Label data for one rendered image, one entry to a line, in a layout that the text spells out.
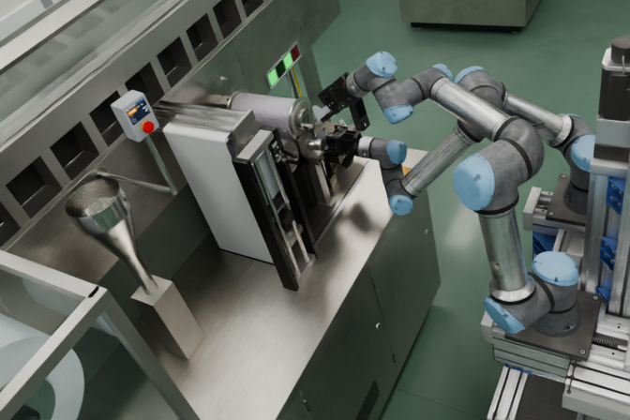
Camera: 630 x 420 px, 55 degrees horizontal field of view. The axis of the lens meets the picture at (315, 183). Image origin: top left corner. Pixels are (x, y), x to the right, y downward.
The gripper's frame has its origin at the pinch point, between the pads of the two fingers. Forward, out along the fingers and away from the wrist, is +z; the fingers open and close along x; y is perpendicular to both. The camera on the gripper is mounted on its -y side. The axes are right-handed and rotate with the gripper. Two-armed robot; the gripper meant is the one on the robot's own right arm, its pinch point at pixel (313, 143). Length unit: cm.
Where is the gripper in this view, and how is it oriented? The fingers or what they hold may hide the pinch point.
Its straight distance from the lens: 218.5
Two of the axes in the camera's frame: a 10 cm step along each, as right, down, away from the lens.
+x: -4.7, 6.6, -5.9
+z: -8.5, -1.7, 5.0
